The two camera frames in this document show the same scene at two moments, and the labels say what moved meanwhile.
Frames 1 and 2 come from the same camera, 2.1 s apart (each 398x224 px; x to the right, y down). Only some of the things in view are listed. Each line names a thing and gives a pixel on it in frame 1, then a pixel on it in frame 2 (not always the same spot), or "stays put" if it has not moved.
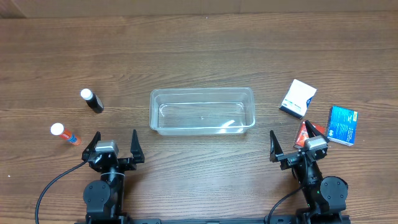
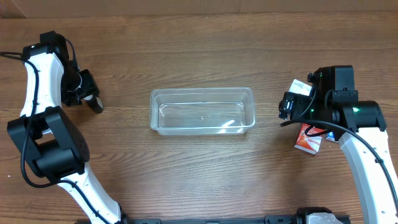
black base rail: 157,221 stays put
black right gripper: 288,158 to 298,101
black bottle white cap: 92,100 stays put
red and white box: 303,134 stays put
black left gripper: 137,151 to 91,86
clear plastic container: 202,111 stays put
